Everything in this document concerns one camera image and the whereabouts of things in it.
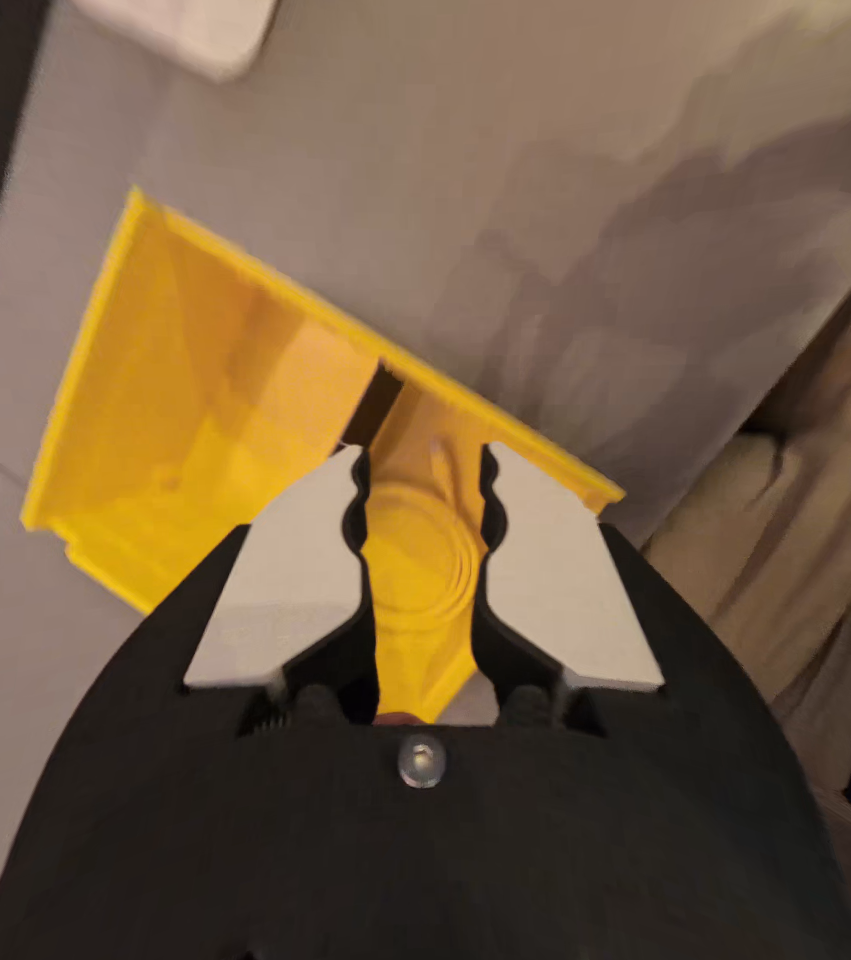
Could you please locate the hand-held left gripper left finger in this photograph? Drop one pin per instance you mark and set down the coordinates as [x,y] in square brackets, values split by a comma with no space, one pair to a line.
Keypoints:
[283,592]

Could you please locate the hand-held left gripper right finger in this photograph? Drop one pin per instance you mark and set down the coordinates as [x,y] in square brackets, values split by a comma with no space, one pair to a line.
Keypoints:
[568,592]

